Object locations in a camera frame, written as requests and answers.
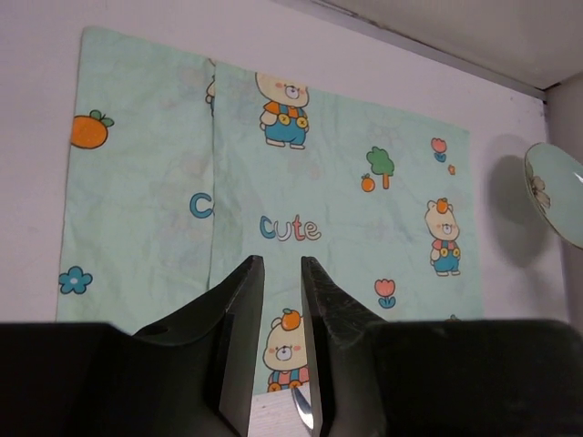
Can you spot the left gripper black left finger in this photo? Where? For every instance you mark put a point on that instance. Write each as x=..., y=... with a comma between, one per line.
x=188, y=374

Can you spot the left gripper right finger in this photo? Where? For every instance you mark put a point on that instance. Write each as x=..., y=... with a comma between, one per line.
x=373, y=377

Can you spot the silver knife dark handle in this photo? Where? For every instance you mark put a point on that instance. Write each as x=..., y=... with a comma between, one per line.
x=303, y=408

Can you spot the pale green glass plate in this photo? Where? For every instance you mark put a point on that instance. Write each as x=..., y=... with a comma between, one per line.
x=554, y=186

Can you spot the green cartoon print cloth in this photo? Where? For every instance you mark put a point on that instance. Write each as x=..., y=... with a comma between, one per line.
x=181, y=167

